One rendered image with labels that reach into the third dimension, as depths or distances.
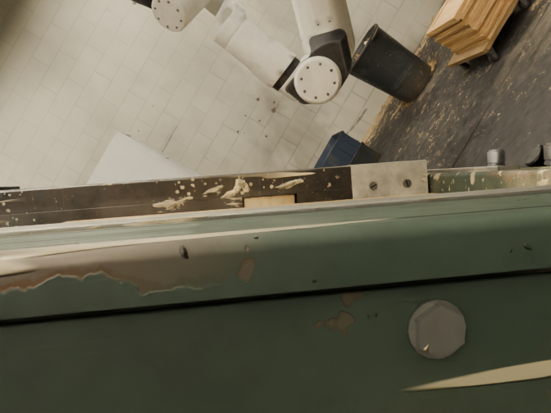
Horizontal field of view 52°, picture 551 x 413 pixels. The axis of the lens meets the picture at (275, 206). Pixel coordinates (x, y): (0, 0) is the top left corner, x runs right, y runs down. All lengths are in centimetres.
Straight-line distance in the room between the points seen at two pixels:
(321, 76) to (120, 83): 527
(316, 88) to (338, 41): 8
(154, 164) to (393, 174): 382
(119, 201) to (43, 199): 11
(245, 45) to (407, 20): 556
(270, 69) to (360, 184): 25
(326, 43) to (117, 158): 384
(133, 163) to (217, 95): 170
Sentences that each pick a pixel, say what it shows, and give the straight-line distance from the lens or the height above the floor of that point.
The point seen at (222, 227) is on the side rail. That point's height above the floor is 119.
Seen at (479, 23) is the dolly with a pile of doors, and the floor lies 25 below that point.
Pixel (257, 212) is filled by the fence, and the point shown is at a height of 116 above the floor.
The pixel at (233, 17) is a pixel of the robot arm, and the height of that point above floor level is 131.
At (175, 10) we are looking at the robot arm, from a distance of 96.
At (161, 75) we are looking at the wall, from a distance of 610.
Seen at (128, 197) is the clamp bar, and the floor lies 130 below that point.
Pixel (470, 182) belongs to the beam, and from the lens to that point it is 81.
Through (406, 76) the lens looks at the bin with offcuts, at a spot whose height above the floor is 19.
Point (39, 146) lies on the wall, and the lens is 630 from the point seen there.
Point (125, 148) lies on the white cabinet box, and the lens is 468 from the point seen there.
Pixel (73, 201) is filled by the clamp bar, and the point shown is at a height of 136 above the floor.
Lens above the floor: 120
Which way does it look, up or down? 7 degrees down
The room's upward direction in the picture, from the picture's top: 60 degrees counter-clockwise
